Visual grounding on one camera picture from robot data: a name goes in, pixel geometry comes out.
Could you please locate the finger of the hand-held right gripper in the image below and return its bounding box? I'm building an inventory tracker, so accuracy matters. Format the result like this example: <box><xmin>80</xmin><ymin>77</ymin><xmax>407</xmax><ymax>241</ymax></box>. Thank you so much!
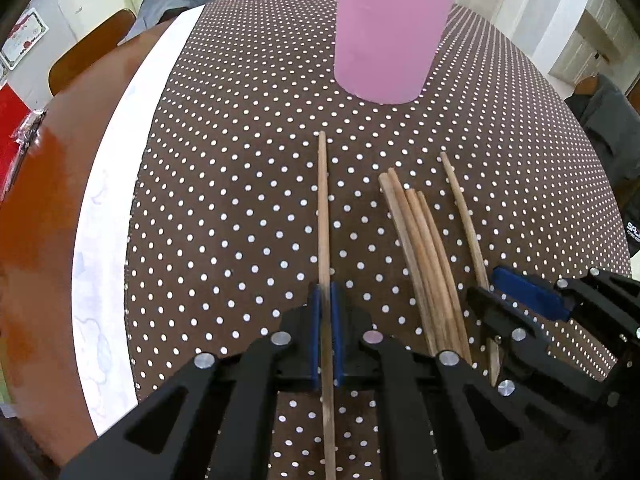
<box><xmin>466</xmin><ymin>286</ymin><xmax>608</xmax><ymax>403</ymax></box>
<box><xmin>491</xmin><ymin>266</ymin><xmax>640</xmax><ymax>341</ymax></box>

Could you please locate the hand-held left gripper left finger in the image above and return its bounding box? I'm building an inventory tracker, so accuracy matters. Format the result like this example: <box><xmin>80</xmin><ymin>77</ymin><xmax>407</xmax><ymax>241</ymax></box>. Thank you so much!
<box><xmin>60</xmin><ymin>282</ymin><xmax>323</xmax><ymax>480</ymax></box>

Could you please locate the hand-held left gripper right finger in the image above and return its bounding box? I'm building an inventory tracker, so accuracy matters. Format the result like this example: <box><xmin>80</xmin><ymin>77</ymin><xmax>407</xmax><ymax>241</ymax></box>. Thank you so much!
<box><xmin>330</xmin><ymin>282</ymin><xmax>591</xmax><ymax>480</ymax></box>

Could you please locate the wooden chopstick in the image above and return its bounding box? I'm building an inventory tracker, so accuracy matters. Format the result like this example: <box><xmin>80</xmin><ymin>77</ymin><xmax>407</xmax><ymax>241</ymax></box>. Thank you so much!
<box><xmin>378</xmin><ymin>172</ymin><xmax>441</xmax><ymax>356</ymax></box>
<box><xmin>405</xmin><ymin>188</ymin><xmax>463</xmax><ymax>354</ymax></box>
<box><xmin>317</xmin><ymin>131</ymin><xmax>338</xmax><ymax>480</ymax></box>
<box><xmin>416</xmin><ymin>190</ymin><xmax>472</xmax><ymax>362</ymax></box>
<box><xmin>440</xmin><ymin>151</ymin><xmax>502</xmax><ymax>387</ymax></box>
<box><xmin>387</xmin><ymin>167</ymin><xmax>453</xmax><ymax>353</ymax></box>

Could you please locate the pink cup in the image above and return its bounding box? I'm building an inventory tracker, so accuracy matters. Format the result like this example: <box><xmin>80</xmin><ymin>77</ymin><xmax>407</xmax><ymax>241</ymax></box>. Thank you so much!
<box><xmin>333</xmin><ymin>0</ymin><xmax>458</xmax><ymax>106</ymax></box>

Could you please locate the brown polka dot tablecloth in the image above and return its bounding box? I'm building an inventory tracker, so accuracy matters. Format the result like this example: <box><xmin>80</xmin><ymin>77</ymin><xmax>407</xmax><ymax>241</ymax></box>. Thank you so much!
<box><xmin>122</xmin><ymin>0</ymin><xmax>633</xmax><ymax>480</ymax></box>

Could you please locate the dark jacket on chair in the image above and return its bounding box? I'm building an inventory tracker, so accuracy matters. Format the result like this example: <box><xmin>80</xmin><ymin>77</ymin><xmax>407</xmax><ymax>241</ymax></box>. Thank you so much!
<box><xmin>565</xmin><ymin>74</ymin><xmax>640</xmax><ymax>211</ymax></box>

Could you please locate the white tall cabinet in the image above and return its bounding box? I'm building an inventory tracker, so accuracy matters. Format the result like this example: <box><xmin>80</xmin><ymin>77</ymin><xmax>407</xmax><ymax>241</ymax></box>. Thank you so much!
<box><xmin>547</xmin><ymin>0</ymin><xmax>631</xmax><ymax>91</ymax></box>

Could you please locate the clear plastic pen packet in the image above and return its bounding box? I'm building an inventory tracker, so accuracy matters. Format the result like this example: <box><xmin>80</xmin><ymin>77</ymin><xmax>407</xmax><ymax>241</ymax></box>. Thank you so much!
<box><xmin>15</xmin><ymin>110</ymin><xmax>46</xmax><ymax>148</ymax></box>

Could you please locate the brown wooden chair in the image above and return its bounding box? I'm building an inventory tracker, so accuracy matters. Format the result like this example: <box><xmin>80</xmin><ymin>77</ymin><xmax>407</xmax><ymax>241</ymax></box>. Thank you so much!
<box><xmin>48</xmin><ymin>8</ymin><xmax>137</xmax><ymax>96</ymax></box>

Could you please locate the red tote bag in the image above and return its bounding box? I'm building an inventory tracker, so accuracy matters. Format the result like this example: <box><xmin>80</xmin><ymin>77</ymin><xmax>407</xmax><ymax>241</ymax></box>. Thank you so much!
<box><xmin>0</xmin><ymin>85</ymin><xmax>31</xmax><ymax>193</ymax></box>

